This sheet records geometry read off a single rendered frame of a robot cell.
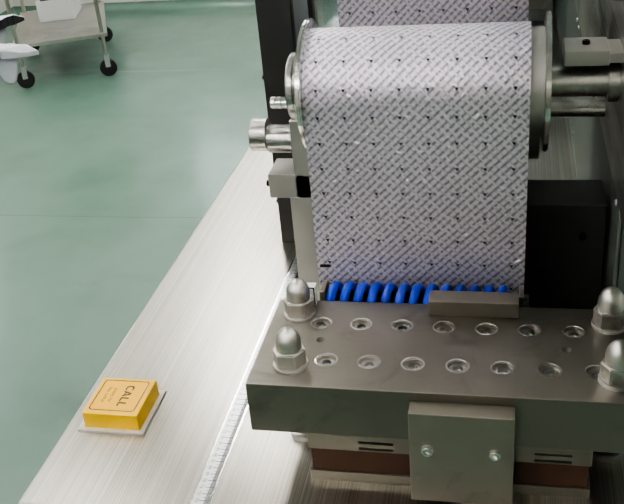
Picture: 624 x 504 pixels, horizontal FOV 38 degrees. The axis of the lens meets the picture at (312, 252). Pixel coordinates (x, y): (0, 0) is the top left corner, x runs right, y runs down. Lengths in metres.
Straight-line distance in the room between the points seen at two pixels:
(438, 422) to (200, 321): 0.49
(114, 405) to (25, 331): 2.03
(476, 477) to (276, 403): 0.21
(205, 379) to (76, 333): 1.91
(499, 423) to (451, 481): 0.09
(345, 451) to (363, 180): 0.29
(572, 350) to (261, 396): 0.32
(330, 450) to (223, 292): 0.43
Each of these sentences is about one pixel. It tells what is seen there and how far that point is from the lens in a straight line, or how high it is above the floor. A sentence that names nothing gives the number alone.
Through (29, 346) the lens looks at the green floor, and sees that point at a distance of 3.05.
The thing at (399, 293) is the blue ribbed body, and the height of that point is 1.04.
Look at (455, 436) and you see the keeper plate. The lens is 0.89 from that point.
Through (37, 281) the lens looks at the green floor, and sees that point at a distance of 3.41.
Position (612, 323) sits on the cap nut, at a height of 1.04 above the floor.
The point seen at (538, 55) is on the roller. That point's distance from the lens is 0.96.
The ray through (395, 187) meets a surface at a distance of 1.00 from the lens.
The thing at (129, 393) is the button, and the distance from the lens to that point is 1.12.
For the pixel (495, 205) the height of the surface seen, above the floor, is 1.13.
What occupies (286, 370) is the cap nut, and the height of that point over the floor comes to 1.03.
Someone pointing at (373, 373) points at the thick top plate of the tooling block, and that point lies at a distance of 0.92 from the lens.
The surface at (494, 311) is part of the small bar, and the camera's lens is 0.99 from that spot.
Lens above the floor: 1.58
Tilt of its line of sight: 29 degrees down
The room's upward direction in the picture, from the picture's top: 6 degrees counter-clockwise
